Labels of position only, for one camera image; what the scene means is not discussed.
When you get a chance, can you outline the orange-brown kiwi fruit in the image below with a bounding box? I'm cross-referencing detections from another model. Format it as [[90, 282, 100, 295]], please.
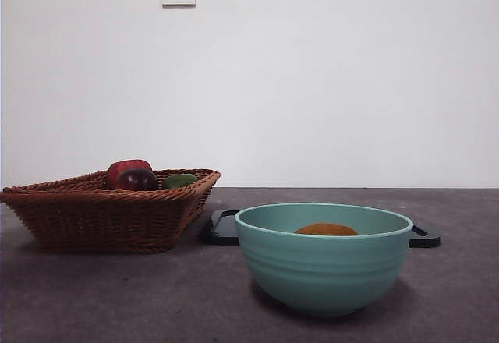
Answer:
[[293, 222, 360, 237]]

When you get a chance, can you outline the teal bowl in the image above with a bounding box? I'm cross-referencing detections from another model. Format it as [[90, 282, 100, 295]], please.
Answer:
[[234, 201, 414, 317]]

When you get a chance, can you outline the green avocado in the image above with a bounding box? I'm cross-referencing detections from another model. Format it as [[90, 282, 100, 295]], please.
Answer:
[[161, 173, 200, 190]]

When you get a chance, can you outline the dark green rectangular tray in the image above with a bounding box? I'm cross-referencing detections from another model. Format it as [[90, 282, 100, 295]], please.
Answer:
[[199, 209, 442, 249]]

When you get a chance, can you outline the dark purple plum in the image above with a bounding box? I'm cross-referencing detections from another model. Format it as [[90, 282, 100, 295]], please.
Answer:
[[115, 168, 159, 192]]

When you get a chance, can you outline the red apple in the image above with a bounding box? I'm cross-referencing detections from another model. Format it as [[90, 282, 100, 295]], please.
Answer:
[[106, 158, 154, 189]]

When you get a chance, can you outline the brown wicker basket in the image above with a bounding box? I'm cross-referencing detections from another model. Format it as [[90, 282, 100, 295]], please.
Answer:
[[0, 168, 221, 254]]

